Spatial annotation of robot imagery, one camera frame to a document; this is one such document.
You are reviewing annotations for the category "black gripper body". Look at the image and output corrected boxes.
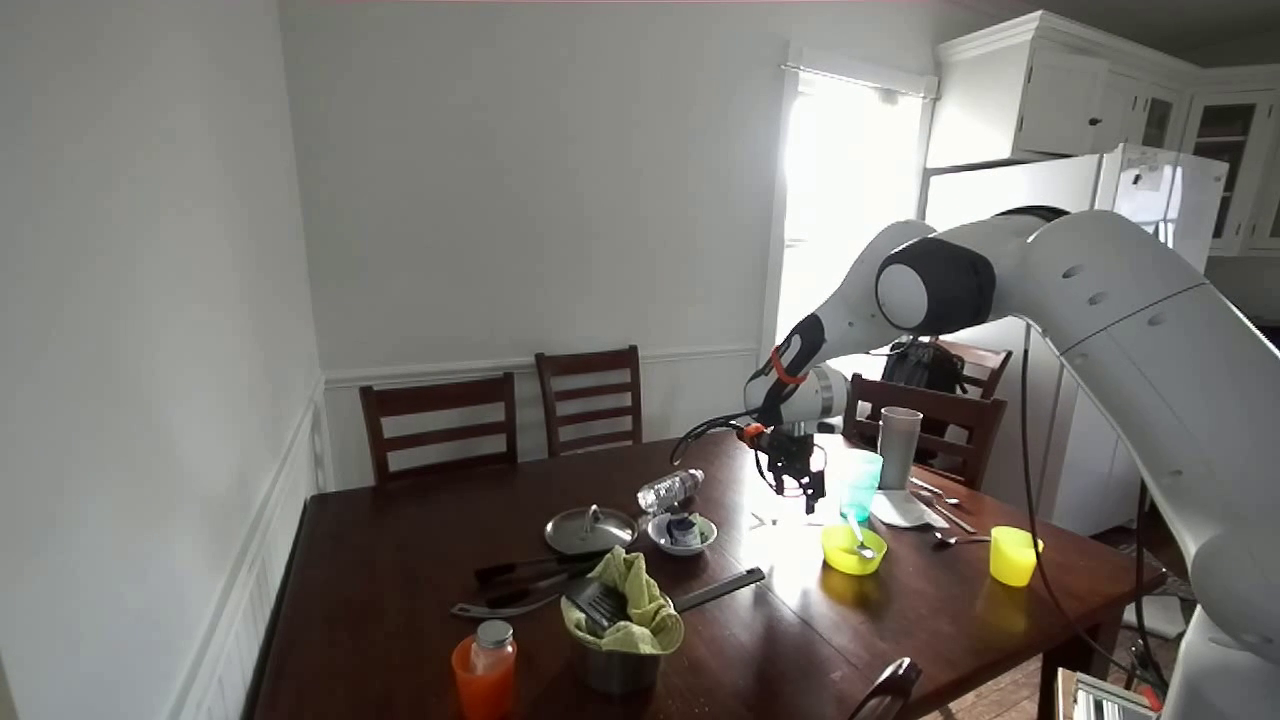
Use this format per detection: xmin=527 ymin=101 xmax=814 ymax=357
xmin=756 ymin=421 xmax=834 ymax=489

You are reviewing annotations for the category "silver metal spoon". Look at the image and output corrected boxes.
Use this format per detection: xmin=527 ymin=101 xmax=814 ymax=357
xmin=837 ymin=505 xmax=875 ymax=556

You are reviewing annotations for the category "yellow plastic bowl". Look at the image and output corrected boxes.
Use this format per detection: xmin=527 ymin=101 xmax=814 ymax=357
xmin=819 ymin=522 xmax=892 ymax=580

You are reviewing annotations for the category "small metal bowl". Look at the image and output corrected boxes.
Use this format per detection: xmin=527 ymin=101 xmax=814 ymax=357
xmin=640 ymin=510 xmax=725 ymax=562

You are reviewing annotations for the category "teal plastic cup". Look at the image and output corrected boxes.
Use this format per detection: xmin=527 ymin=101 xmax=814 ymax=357
xmin=837 ymin=449 xmax=888 ymax=530

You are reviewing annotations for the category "white flat plate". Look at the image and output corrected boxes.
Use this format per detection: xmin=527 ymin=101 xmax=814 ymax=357
xmin=872 ymin=484 xmax=953 ymax=535

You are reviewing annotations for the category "grey translucent tumbler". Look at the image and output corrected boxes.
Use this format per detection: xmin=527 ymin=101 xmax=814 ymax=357
xmin=872 ymin=406 xmax=930 ymax=497

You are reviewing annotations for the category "clear plastic bottle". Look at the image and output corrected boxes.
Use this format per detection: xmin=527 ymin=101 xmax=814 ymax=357
xmin=633 ymin=466 xmax=713 ymax=522

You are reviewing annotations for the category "long metal utensil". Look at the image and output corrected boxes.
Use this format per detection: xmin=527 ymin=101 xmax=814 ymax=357
xmin=909 ymin=473 xmax=970 ymax=518

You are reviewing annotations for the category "dark long knife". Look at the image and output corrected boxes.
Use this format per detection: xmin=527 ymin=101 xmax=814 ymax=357
xmin=672 ymin=564 xmax=774 ymax=618

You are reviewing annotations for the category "dark wooden slat chair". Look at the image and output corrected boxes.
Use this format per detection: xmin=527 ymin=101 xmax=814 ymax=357
xmin=358 ymin=368 xmax=521 ymax=489
xmin=839 ymin=371 xmax=1011 ymax=491
xmin=531 ymin=339 xmax=648 ymax=466
xmin=934 ymin=338 xmax=1015 ymax=406

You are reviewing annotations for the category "black bag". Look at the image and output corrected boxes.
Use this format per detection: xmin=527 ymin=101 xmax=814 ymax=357
xmin=881 ymin=339 xmax=970 ymax=401

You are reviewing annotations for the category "green cloth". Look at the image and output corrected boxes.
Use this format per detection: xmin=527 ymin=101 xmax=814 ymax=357
xmin=558 ymin=544 xmax=688 ymax=661

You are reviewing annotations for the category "round metal pan lid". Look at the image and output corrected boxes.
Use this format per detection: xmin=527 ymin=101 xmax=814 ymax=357
xmin=540 ymin=500 xmax=640 ymax=562

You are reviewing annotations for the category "curved dark chair back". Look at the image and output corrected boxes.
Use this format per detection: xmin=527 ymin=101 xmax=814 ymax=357
xmin=850 ymin=654 xmax=930 ymax=720

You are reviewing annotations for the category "yellow plastic cup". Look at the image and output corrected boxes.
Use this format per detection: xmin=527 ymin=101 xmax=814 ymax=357
xmin=983 ymin=525 xmax=1049 ymax=594

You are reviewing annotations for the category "bright window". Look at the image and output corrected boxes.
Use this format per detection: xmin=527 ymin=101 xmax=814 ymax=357
xmin=774 ymin=54 xmax=936 ymax=406

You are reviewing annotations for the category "black spatula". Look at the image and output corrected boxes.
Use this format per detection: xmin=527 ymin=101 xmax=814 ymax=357
xmin=471 ymin=553 xmax=605 ymax=603

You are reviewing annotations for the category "white refrigerator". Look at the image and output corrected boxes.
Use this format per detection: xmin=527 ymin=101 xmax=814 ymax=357
xmin=922 ymin=139 xmax=1232 ymax=541

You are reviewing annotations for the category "grey framed board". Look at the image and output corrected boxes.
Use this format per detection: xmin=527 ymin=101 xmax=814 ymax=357
xmin=1056 ymin=665 xmax=1166 ymax=720

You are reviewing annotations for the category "orange liquid bottle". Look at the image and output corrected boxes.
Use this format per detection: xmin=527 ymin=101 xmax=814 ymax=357
xmin=447 ymin=618 xmax=526 ymax=720

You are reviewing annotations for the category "orange strap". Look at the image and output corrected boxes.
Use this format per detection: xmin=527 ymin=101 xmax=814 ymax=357
xmin=763 ymin=349 xmax=814 ymax=398

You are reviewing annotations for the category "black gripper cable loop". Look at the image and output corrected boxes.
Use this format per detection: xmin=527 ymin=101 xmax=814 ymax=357
xmin=667 ymin=410 xmax=774 ymax=473

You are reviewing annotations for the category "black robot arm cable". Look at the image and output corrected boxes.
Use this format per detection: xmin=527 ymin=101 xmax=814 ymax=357
xmin=1015 ymin=325 xmax=1073 ymax=632

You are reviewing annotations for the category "metal ladle handle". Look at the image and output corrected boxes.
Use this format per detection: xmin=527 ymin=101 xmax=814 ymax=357
xmin=447 ymin=586 xmax=571 ymax=624

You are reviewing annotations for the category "glass door wall cabinet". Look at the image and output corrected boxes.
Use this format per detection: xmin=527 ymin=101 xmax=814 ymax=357
xmin=1176 ymin=64 xmax=1280 ymax=257

